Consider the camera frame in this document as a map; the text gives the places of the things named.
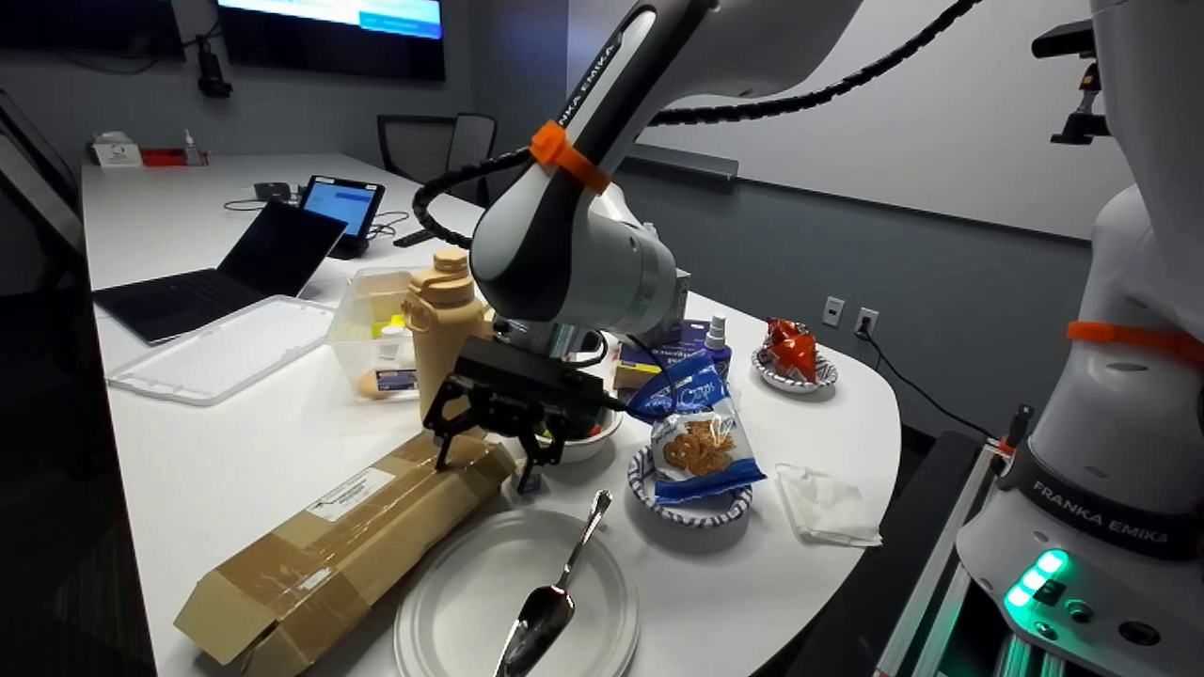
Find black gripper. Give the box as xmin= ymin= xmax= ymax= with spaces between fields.
xmin=424 ymin=337 xmax=617 ymax=493

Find brown cardboard box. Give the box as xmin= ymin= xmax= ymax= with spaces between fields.
xmin=178 ymin=431 xmax=517 ymax=677

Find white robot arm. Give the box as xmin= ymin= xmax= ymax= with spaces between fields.
xmin=424 ymin=0 xmax=863 ymax=471

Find open black laptop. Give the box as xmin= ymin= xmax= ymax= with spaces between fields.
xmin=93 ymin=203 xmax=344 ymax=343

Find red flat box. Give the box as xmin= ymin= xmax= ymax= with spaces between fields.
xmin=141 ymin=126 xmax=207 ymax=168

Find bowl of coloured blocks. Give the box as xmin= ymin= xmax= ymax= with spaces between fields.
xmin=560 ymin=409 xmax=621 ymax=462

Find tan plastic bottle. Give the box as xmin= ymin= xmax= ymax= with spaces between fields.
xmin=404 ymin=247 xmax=492 ymax=409

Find clear plastic container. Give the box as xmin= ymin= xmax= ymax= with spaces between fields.
xmin=329 ymin=266 xmax=419 ymax=402

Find blue patterned paper plate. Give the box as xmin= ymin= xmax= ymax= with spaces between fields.
xmin=627 ymin=451 xmax=765 ymax=531

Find white plastic plate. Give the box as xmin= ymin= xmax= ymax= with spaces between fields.
xmin=393 ymin=510 xmax=641 ymax=677

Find metal scoop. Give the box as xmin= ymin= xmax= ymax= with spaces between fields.
xmin=492 ymin=493 xmax=613 ymax=677

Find blue snack bag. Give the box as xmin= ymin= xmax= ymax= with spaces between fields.
xmin=627 ymin=327 xmax=759 ymax=476

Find tablet on stand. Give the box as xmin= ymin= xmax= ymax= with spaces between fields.
xmin=301 ymin=174 xmax=385 ymax=261

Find grey office chair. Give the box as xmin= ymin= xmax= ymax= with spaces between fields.
xmin=375 ymin=116 xmax=453 ymax=180

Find orange crumpled wrapper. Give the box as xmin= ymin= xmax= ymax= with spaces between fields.
xmin=765 ymin=321 xmax=817 ymax=381

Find white folded napkin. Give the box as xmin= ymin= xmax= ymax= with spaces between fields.
xmin=776 ymin=467 xmax=882 ymax=550

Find white tissue pack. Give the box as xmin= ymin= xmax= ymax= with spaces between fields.
xmin=90 ymin=131 xmax=144 ymax=168

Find white wall outlet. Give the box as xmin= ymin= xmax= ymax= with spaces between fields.
xmin=856 ymin=304 xmax=882 ymax=337
xmin=820 ymin=297 xmax=845 ymax=327

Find wall mounted monitor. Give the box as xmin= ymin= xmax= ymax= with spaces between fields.
xmin=0 ymin=0 xmax=444 ymax=84

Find black webcam on mount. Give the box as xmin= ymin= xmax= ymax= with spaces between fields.
xmin=191 ymin=35 xmax=233 ymax=96

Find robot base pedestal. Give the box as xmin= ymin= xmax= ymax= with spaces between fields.
xmin=955 ymin=0 xmax=1204 ymax=677

